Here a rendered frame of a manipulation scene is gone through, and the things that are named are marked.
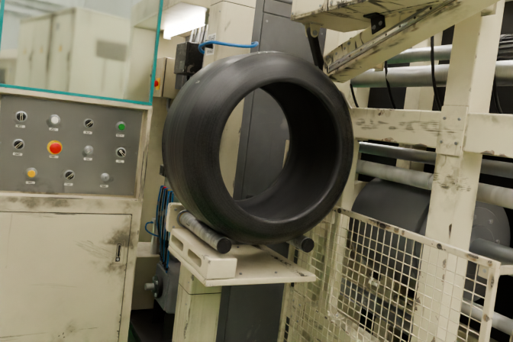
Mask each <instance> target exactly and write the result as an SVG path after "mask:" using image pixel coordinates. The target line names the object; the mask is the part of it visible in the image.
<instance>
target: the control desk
mask: <svg viewBox="0 0 513 342"><path fill-rule="evenodd" d="M152 114H153V107H152V106H150V105H139V104H133V103H127V102H115V101H109V100H102V99H96V98H84V97H78V96H71V95H60V94H53V93H47V92H35V91H29V90H23V89H10V88H4V87H0V342H127V337H128V330H129V322H130V315H131V302H132V295H133V287H134V274H135V266H136V259H137V245H138V238H139V231H140V217H141V210H142V203H143V202H142V201H141V199H143V197H144V184H145V177H146V169H147V156H148V149H149V142H150V128H151V121H152Z"/></svg>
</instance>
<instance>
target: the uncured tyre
mask: <svg viewBox="0 0 513 342"><path fill-rule="evenodd" d="M268 52H270V53H245V54H241V55H235V56H228V57H225V58H222V59H219V60H216V61H214V62H213V63H210V64H208V65H207V66H205V67H203V68H202V69H200V70H199V71H198V72H197V73H196V74H194V75H193V76H192V77H191V78H190V79H189V80H188V81H187V82H186V83H185V85H184V86H183V87H182V88H181V89H180V90H179V92H178V94H177V95H176V97H175V98H174V100H173V103H172V104H171V106H170V108H169V111H168V114H167V116H166V120H165V123H164V127H163V136H162V156H163V166H164V169H165V173H166V177H167V179H168V182H169V184H170V187H171V189H172V190H173V192H174V194H175V196H176V197H177V198H178V200H179V201H180V203H181V204H182V205H183V206H184V207H185V209H186V210H187V211H189V212H190V213H191V214H192V215H193V216H195V217H196V218H197V219H199V220H200V221H202V222H203V223H205V224H206V225H208V226H209V227H211V228H212V229H214V230H215V231H217V232H218V233H220V234H222V235H224V236H225V237H228V238H230V239H232V240H235V241H238V242H241V243H245V244H256V245H269V244H280V243H283V242H286V241H289V240H293V239H295V238H297V237H300V236H302V235H303V234H305V233H307V232H308V231H310V230H311V229H312V228H313V227H315V226H316V225H317V224H319V223H320V222H321V221H322V220H323V219H324V218H325V217H326V216H327V215H328V214H329V212H330V211H331V210H332V208H333V207H334V206H335V205H336V203H337V201H338V199H339V198H340V196H341V194H342V192H343V190H344V188H345V186H346V184H347V180H348V178H349V175H350V171H351V166H352V162H353V150H354V137H353V125H352V121H351V117H350V113H349V110H348V107H347V104H346V102H345V101H344V98H343V96H342V95H341V93H340V91H339V89H338V88H337V87H336V85H335V84H334V82H333V81H332V80H331V79H330V78H329V77H328V76H327V75H326V74H325V73H324V72H323V71H322V70H321V69H319V68H318V67H316V66H315V65H314V64H312V63H310V62H308V61H307V60H303V59H302V58H300V57H298V56H295V55H292V54H289V53H283V52H278V51H268ZM198 79H202V80H201V81H200V82H199V83H198V85H194V84H195V83H196V82H197V81H198ZM258 88H260V89H262V90H263V91H265V92H267V93H268V94H269V95H271V96H272V97H273V98H274V99H275V100H276V101H277V103H278V104H279V106H280V107H281V109H282V111H283V113H284V115H285V117H286V120H287V123H288V126H289V153H288V156H287V159H286V163H285V165H284V167H283V169H282V171H281V173H280V174H279V176H278V177H277V178H276V180H275V181H274V182H273V183H272V184H271V185H270V186H269V187H268V188H267V189H265V190H264V191H262V192H261V193H260V194H258V195H255V196H253V197H251V198H246V199H242V200H233V198H232V197H231V195H230V193H229V192H228V190H227V188H226V186H225V184H224V180H223V178H222V175H221V169H220V163H219V149H220V142H221V136H222V133H223V130H224V126H225V125H226V122H227V120H228V118H229V117H230V115H231V113H232V111H233V110H234V109H235V107H236V106H237V105H238V104H239V102H240V101H241V100H242V99H243V98H244V97H246V96H247V95H248V94H250V93H251V92H252V91H254V90H255V89H258Z"/></svg>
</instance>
